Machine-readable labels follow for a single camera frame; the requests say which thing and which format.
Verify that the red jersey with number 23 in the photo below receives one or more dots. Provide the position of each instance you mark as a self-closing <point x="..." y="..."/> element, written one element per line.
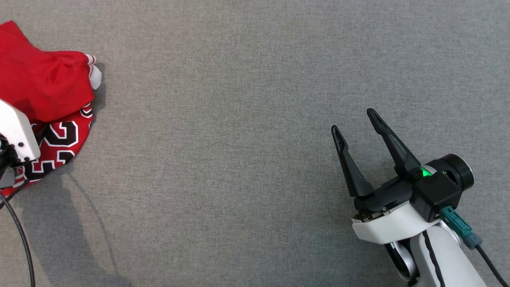
<point x="59" y="147"/>

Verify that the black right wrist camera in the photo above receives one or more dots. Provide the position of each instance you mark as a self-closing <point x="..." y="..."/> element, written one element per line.
<point x="438" y="187"/>

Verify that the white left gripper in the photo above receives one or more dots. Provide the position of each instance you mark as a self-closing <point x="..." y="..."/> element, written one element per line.
<point x="18" y="127"/>

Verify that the teal right camera connector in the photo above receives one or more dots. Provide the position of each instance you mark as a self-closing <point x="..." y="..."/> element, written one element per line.
<point x="458" y="225"/>

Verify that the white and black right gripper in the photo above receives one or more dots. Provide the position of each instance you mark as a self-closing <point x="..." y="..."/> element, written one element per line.
<point x="390" y="223"/>

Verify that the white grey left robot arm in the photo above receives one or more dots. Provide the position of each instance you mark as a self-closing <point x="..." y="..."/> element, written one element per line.
<point x="6" y="179"/>

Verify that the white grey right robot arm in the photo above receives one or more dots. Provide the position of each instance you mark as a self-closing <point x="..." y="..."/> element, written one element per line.
<point x="458" y="267"/>

